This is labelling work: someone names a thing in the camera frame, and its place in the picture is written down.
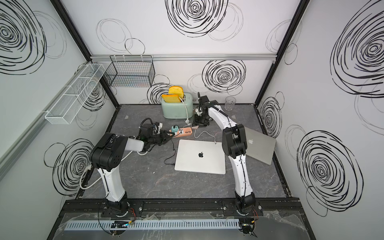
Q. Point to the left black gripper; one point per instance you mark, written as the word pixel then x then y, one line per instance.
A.
pixel 163 137

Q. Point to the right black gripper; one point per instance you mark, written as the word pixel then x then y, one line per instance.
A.
pixel 196 122

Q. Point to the teal charger adapter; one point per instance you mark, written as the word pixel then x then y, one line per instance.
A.
pixel 175 129

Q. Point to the pink power strip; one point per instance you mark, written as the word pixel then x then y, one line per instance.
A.
pixel 183 132

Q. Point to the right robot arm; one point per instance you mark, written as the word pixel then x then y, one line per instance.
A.
pixel 234 145

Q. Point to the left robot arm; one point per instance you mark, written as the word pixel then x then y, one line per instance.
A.
pixel 109 152

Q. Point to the silver laptop centre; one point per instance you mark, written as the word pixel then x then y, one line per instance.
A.
pixel 200 157

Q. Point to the grey laptop right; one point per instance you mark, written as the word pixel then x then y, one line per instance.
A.
pixel 260 147

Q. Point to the mint green toaster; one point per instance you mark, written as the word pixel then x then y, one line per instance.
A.
pixel 180 110

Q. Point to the clear drinking glass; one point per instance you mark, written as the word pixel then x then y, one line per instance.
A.
pixel 230 102

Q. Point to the front yellow toast slice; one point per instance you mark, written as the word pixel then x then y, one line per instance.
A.
pixel 171 98

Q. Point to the yellow toast slice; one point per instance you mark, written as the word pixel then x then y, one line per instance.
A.
pixel 176 90
pixel 171 98

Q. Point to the rear yellow toast slice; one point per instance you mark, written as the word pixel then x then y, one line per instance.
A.
pixel 176 90

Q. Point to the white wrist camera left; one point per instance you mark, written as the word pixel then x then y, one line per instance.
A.
pixel 157 127

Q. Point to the black wire basket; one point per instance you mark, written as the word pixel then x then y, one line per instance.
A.
pixel 136 71

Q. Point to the white wire shelf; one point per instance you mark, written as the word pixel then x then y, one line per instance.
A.
pixel 68 105

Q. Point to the grey slotted cable duct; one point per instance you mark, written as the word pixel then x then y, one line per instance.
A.
pixel 109 225

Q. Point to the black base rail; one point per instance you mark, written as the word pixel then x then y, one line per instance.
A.
pixel 141 207

